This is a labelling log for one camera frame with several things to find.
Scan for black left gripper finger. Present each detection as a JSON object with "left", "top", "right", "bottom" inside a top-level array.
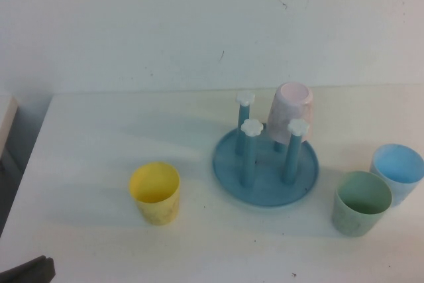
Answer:
[{"left": 0, "top": 255, "right": 56, "bottom": 283}]

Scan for green plastic cup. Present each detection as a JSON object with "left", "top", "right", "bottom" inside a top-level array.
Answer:
[{"left": 332, "top": 170, "right": 394, "bottom": 238}]

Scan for yellow plastic cup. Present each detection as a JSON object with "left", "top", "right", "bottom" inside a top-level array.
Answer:
[{"left": 128, "top": 162, "right": 182, "bottom": 227}]

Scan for blue cup stand with pegs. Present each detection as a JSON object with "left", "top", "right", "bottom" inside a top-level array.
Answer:
[{"left": 211, "top": 90, "right": 321, "bottom": 211}]

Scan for pink plastic cup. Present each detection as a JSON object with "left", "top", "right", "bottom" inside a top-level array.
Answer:
[{"left": 267, "top": 82, "right": 315, "bottom": 144}]

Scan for blue plastic cup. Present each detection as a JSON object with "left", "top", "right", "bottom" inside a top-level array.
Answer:
[{"left": 369, "top": 143, "right": 424, "bottom": 208}]

